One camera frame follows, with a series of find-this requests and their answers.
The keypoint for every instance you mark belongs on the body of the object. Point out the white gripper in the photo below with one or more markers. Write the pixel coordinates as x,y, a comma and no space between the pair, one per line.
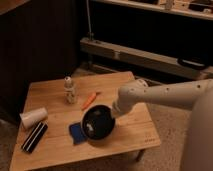
116,111

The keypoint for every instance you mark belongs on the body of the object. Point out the black ceramic bowl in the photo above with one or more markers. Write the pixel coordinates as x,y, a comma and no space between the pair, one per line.
97,122

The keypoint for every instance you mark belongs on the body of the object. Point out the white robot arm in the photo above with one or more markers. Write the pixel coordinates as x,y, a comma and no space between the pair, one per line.
196,96

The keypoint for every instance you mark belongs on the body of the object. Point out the orange carrot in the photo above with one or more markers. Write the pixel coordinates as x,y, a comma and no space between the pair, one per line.
89,100

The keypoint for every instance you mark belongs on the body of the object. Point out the blue sponge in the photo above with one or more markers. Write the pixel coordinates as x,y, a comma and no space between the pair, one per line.
77,133

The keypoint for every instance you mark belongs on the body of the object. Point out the small clear bottle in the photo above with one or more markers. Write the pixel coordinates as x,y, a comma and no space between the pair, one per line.
70,90

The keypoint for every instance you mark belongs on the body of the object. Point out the white paper cup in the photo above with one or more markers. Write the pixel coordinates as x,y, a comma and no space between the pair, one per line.
32,117

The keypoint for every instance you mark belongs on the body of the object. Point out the black striped case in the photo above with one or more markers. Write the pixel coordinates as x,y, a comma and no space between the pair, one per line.
34,137

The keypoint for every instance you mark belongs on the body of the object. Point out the upper shelf board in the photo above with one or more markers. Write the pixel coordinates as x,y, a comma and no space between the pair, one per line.
157,8

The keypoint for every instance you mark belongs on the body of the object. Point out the metal pole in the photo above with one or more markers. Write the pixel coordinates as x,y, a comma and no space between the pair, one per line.
90,33

